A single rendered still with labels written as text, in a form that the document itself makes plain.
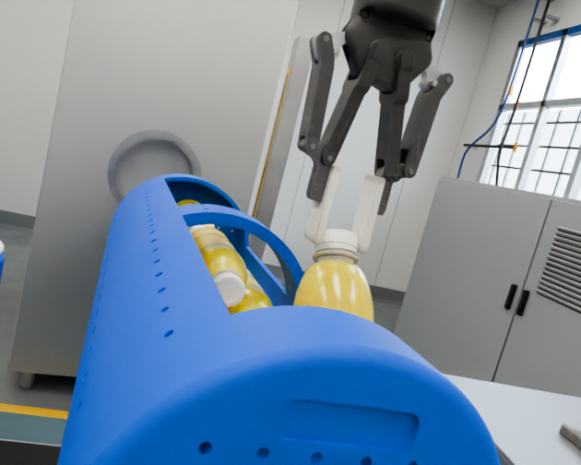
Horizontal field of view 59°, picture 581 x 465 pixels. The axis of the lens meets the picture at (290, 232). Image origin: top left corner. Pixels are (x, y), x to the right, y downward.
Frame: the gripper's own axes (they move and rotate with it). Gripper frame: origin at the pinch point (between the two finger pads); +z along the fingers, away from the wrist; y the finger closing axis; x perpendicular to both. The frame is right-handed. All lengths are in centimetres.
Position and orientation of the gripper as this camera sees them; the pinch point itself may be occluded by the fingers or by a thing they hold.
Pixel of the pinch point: (344, 209)
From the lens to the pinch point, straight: 46.7
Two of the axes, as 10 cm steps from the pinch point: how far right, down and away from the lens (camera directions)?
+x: 2.8, 2.1, -9.4
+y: -9.3, -1.8, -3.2
